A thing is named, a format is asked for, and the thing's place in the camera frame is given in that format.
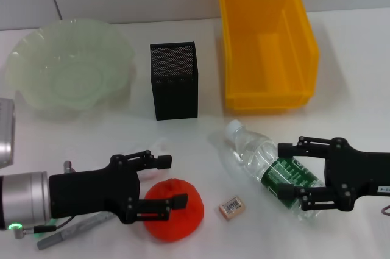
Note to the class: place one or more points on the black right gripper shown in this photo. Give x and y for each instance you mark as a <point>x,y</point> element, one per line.
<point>359,173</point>

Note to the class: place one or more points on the yellow plastic bin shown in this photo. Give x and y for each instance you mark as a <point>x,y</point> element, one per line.
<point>262,58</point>

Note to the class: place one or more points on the black mesh pen holder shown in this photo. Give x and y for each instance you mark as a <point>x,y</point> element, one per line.
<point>175,97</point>

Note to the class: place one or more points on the red-orange knitted orange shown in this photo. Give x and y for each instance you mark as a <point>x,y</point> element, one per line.
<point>182,225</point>

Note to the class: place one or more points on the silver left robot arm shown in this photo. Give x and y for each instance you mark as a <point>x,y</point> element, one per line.
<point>24,198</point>

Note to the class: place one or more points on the silver marker pen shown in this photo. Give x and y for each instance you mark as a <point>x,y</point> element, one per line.
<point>61,236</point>

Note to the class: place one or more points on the clear water bottle green label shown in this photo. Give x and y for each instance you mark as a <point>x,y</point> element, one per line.
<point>253,152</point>

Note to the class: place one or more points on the beige eraser with barcode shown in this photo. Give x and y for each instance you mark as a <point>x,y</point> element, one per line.
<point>232,207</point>

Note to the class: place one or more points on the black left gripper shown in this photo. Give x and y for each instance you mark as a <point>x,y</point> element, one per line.
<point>91,192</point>

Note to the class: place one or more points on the pale green glass fruit plate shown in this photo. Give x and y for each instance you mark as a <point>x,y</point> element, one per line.
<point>70,67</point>

